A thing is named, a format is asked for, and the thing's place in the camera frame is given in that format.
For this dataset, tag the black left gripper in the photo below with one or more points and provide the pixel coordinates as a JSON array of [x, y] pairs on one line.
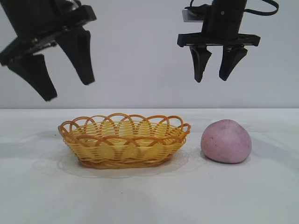
[[35, 18]]

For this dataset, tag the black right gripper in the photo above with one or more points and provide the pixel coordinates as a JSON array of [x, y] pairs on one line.
[[222, 21]]

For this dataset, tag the yellow woven wicker basket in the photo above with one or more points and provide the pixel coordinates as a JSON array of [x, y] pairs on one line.
[[123, 152]]

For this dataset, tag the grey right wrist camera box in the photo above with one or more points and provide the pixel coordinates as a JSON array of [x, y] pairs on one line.
[[191, 17]]

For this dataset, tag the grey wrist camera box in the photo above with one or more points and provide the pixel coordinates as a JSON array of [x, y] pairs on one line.
[[191, 17], [74, 3]]

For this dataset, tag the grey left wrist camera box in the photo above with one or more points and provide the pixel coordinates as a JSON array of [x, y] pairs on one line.
[[74, 3]]

